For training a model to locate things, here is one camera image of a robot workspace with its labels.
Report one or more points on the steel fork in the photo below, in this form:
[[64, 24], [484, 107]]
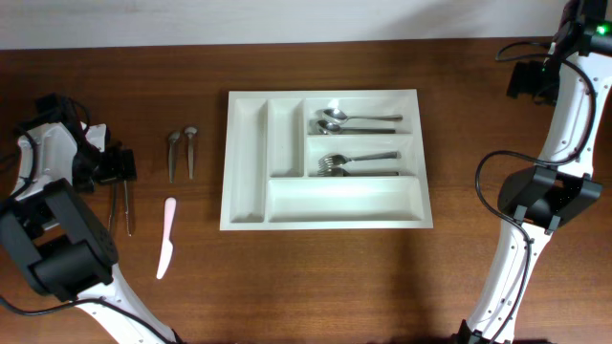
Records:
[[340, 172], [337, 160]]

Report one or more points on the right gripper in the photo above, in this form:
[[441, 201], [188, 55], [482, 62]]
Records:
[[524, 78]]

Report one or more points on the steel kitchen tongs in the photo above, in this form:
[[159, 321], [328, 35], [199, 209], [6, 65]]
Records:
[[127, 208]]

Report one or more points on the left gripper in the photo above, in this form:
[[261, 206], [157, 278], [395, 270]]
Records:
[[115, 170]]

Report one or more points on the white plastic cutlery tray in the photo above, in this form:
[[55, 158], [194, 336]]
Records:
[[271, 162]]

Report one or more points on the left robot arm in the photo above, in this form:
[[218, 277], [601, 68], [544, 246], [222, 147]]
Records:
[[55, 239]]

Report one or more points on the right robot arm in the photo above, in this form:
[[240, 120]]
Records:
[[574, 76]]

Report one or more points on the small steel spoon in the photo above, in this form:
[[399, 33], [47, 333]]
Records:
[[190, 132], [173, 138]]

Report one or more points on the steel tablespoon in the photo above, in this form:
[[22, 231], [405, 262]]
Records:
[[337, 116], [325, 127]]

